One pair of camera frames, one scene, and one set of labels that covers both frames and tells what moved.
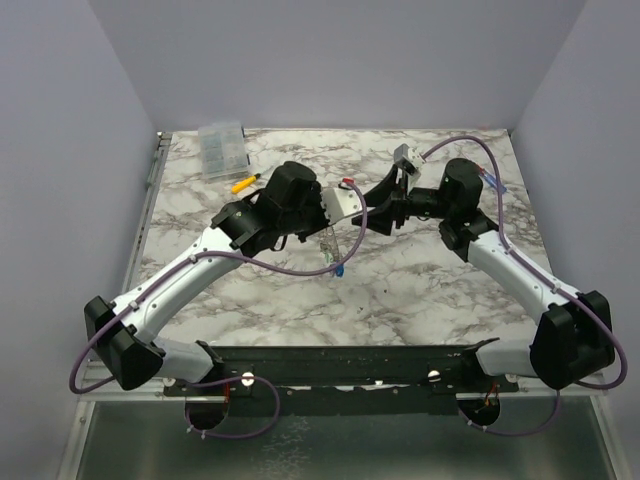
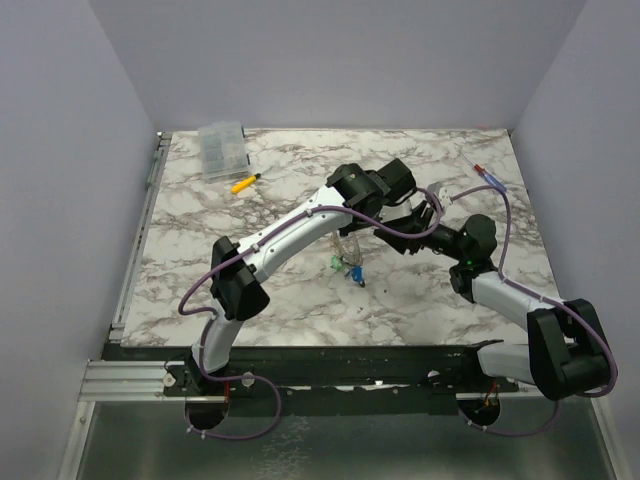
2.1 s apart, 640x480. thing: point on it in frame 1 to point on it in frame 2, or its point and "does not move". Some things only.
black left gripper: x=315 y=198 to x=351 y=226
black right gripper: x=398 y=203 to x=409 y=241
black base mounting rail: x=354 y=381 does not move
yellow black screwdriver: x=245 y=182 does not move
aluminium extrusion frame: x=95 y=388 does not move
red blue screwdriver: x=491 y=179 does not move
